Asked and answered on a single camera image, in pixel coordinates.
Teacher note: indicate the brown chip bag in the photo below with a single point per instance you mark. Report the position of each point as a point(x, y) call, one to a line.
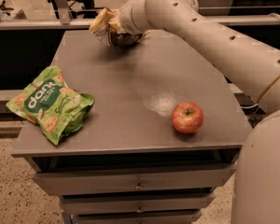
point(107, 29)

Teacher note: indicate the grey drawer cabinet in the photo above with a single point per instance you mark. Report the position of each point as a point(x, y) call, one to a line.
point(128, 164)

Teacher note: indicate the metal railing frame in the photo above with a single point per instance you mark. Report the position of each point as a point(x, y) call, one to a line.
point(28, 13)

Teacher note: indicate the green rice chip bag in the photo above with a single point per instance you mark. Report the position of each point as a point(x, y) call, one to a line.
point(49, 103)

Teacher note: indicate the red apple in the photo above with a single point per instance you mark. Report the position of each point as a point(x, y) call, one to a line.
point(187, 118)

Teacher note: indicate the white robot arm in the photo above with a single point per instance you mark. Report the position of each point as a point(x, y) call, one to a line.
point(254, 68)

